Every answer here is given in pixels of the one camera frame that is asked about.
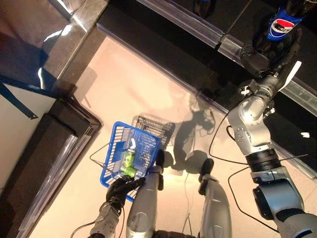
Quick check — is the black metal bracket strip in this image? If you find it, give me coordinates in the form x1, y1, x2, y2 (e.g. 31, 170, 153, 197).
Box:
0, 80, 39, 120

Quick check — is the black shelf board clear rail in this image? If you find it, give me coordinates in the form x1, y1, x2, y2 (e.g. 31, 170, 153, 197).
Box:
135, 0, 250, 50
195, 49, 317, 180
96, 2, 218, 100
217, 0, 317, 111

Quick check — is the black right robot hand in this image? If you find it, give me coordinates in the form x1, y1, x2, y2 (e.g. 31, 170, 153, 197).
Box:
240, 26, 304, 78

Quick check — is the Pepsi bottle blue cap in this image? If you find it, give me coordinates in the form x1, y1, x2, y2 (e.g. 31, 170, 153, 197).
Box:
252, 0, 307, 54

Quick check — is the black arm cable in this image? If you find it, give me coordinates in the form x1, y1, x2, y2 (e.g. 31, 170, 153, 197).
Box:
209, 111, 280, 234
70, 205, 126, 238

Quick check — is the blue plastic shopping basket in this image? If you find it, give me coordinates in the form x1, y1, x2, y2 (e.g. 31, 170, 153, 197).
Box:
89, 120, 162, 203

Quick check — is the low black display shelf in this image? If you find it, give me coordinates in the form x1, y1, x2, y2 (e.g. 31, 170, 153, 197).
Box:
0, 96, 104, 238

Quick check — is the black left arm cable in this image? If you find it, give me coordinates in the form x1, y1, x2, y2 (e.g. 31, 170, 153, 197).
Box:
70, 205, 126, 238

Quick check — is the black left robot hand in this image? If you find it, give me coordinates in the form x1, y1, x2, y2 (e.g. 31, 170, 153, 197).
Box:
106, 176, 147, 207

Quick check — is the brown glossy side panel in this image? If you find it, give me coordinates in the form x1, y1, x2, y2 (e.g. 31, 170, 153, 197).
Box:
0, 0, 75, 82

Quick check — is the black robot waist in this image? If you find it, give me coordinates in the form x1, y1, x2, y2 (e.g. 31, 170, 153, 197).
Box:
152, 229, 203, 238

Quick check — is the silver robot leg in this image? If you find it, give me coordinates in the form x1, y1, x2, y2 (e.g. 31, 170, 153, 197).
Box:
125, 148, 166, 238
198, 158, 233, 238

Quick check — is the dark stone plinth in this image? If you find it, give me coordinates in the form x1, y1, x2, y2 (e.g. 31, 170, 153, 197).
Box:
39, 0, 111, 87

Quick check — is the green bottle in basket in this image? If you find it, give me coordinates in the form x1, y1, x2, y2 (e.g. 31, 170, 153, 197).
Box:
122, 147, 137, 167

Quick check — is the silver right robot leg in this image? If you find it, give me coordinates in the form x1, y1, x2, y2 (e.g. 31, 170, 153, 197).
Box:
198, 158, 233, 238

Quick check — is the thin white cable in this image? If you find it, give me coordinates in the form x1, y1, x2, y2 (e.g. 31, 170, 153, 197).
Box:
182, 171, 196, 235

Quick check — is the grey right wrist camera housing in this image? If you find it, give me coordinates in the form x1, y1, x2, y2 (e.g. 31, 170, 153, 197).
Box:
281, 60, 303, 90

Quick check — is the green drink can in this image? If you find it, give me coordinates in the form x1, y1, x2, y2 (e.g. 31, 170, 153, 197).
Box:
120, 165, 137, 178

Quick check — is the silver left robot leg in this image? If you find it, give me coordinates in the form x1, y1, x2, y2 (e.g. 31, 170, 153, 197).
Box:
125, 148, 166, 238

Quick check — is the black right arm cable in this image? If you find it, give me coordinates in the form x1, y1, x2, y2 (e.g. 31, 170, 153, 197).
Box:
209, 111, 280, 234

